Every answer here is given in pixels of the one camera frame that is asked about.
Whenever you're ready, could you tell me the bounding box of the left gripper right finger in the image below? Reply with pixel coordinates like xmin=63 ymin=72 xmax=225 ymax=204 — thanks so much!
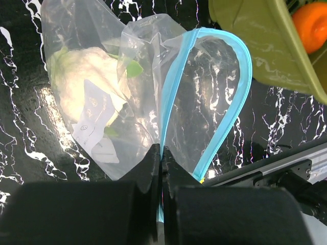
xmin=162 ymin=148 xmax=313 ymax=244

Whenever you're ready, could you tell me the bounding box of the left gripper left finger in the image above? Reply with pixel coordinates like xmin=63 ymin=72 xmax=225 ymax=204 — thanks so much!
xmin=1 ymin=144 xmax=161 ymax=244

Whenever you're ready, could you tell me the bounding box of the clear blue-zipper bag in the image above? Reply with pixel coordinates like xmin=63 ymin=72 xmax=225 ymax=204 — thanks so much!
xmin=41 ymin=1 xmax=252 ymax=181

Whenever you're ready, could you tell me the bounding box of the white cauliflower toy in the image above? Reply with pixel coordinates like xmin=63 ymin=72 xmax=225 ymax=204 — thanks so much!
xmin=46 ymin=46 xmax=144 ymax=137

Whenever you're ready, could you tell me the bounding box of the black marble pattern mat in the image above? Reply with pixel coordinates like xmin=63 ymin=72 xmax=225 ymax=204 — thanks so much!
xmin=1 ymin=1 xmax=326 ymax=205

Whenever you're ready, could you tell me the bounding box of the olive green plastic bin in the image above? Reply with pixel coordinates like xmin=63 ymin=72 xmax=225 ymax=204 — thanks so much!
xmin=208 ymin=1 xmax=326 ymax=103

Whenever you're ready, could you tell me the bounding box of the orange carrot toy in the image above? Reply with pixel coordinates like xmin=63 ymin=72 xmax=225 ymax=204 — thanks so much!
xmin=292 ymin=2 xmax=326 ymax=54

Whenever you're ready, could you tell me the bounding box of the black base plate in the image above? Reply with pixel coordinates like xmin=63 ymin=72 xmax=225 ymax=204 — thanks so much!
xmin=203 ymin=141 xmax=326 ymax=223

